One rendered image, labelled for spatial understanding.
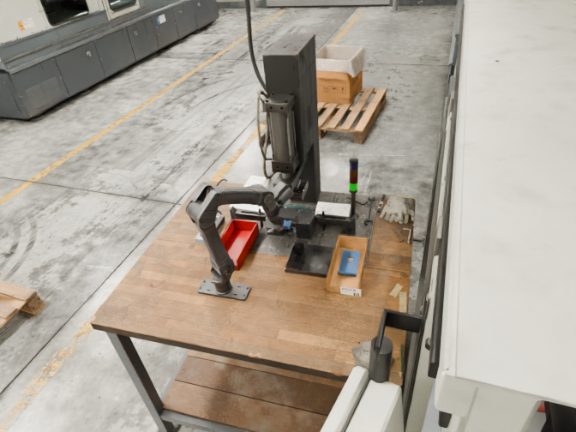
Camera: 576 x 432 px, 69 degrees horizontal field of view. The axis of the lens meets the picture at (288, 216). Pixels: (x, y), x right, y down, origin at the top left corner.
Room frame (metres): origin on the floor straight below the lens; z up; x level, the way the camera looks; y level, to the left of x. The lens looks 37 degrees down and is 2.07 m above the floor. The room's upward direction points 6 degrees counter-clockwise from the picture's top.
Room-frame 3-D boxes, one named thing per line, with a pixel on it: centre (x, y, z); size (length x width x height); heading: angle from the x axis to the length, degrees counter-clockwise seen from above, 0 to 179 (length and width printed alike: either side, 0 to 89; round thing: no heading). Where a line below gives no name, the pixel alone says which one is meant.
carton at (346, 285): (1.16, -0.22, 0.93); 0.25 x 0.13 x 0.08; 161
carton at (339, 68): (4.91, -0.75, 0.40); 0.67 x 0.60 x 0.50; 153
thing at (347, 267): (1.19, -0.22, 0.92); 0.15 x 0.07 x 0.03; 162
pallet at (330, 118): (4.62, -0.65, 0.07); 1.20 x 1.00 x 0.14; 154
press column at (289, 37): (1.69, -0.10, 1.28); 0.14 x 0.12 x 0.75; 71
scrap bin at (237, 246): (1.35, 0.23, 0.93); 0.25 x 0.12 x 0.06; 161
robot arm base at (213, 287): (1.12, 0.27, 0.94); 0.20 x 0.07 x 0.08; 71
